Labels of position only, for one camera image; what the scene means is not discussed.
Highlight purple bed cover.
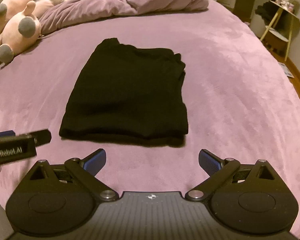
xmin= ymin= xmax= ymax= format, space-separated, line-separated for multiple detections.
xmin=0 ymin=1 xmax=300 ymax=237

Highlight papers on floor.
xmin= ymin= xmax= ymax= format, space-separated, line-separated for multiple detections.
xmin=278 ymin=62 xmax=294 ymax=79

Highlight black garment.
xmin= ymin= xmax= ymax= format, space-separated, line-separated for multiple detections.
xmin=59 ymin=38 xmax=189 ymax=140

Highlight yellow side table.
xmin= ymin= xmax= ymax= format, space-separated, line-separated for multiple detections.
xmin=260 ymin=0 xmax=300 ymax=61

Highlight black cloth on table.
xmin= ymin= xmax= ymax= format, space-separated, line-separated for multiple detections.
xmin=255 ymin=1 xmax=278 ymax=23

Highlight pink plush pig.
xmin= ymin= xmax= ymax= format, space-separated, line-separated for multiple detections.
xmin=0 ymin=1 xmax=41 ymax=64

